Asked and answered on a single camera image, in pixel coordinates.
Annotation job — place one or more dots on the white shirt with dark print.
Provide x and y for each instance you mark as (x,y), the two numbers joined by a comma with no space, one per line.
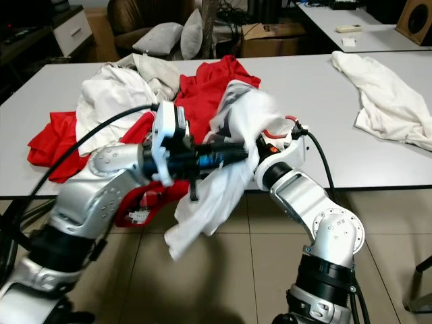
(202,216)

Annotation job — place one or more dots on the red plastic hanger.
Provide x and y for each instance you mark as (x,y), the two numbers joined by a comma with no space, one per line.
(292,119)

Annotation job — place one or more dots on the plain white shirt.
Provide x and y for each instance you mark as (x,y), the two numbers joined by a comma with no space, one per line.
(385,101)

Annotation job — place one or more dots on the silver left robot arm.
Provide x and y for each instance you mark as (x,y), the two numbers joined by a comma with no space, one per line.
(101,202)

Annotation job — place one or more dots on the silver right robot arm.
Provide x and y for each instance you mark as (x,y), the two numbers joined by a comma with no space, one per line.
(317,209)

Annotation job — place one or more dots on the beige garment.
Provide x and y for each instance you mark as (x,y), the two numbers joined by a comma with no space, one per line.
(155,71)

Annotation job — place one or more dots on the crumpled white garment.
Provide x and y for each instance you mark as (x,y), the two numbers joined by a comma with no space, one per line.
(108,101)

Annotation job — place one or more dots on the open brown cardboard box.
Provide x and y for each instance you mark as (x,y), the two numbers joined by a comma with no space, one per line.
(273,44)

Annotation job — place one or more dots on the grey cushion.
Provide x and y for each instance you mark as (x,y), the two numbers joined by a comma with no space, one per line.
(190,34)
(156,38)

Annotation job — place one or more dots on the plain red garment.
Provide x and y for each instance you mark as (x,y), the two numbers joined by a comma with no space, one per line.
(54,145)

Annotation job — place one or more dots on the white table black legs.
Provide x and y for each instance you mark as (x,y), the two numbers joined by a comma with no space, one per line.
(378,175)

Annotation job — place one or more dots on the brown leather armchair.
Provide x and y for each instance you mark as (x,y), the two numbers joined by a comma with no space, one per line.
(131,15)

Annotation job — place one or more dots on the small white box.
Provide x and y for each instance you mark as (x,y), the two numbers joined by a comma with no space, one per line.
(352,42)

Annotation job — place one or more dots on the white remote control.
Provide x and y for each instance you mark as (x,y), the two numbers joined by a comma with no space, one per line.
(352,29)

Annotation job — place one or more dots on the white drawer cabinet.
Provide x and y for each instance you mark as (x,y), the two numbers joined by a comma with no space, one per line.
(72,32)

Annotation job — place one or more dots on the black desk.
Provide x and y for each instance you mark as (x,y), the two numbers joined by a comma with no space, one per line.
(23,54)

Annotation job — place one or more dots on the wooden speaker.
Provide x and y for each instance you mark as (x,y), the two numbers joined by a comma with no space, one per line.
(415,20)

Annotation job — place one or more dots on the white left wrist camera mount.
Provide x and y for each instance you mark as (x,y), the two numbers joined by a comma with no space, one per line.
(165,135)

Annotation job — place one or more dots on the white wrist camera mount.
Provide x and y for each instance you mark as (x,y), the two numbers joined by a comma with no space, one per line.
(287,150)
(165,135)

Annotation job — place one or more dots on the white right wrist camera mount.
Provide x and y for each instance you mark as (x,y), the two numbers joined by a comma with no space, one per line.
(287,150)

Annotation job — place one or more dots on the grey brown post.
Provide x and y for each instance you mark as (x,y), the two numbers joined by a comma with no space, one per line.
(209,34)

